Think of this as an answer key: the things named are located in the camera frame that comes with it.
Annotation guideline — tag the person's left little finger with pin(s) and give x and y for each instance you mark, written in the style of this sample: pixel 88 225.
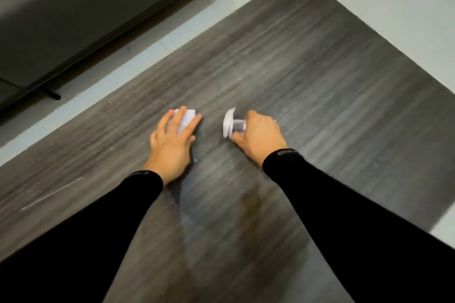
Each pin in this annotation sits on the person's left little finger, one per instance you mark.
pixel 153 137

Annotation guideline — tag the person's left forearm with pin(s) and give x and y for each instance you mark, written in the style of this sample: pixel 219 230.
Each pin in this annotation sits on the person's left forearm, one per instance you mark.
pixel 85 239

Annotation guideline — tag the person's left thumb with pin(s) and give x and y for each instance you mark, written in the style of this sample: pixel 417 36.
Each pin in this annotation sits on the person's left thumb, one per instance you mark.
pixel 192 139

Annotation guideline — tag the black sofa leg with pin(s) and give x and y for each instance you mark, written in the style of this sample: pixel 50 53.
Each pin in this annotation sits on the black sofa leg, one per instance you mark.
pixel 49 93

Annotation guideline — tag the person's right thumb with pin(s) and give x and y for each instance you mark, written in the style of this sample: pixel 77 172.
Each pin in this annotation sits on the person's right thumb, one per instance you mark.
pixel 239 138

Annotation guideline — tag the person's right hand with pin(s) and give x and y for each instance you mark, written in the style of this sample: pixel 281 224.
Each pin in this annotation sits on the person's right hand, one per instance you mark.
pixel 261 139

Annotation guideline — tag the white paper scrap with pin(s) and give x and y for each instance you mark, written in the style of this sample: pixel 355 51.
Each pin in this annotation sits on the white paper scrap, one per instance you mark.
pixel 228 122

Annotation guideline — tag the person's right forearm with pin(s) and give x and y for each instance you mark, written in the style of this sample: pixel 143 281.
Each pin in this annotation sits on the person's right forearm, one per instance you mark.
pixel 359 228

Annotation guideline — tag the person's left middle finger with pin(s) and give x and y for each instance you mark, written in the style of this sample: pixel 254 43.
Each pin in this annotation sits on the person's left middle finger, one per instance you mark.
pixel 178 120

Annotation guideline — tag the white paper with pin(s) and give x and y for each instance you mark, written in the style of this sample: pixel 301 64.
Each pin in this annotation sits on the white paper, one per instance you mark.
pixel 187 117

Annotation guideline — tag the grey sofa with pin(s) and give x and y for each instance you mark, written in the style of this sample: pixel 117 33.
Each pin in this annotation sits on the grey sofa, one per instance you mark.
pixel 89 11

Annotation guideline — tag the person's left hand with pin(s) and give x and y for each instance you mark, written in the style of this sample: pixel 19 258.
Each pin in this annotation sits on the person's left hand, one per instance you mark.
pixel 170 155

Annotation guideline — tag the clear plastic piece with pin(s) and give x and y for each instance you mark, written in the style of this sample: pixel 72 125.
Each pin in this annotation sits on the clear plastic piece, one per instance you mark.
pixel 239 125

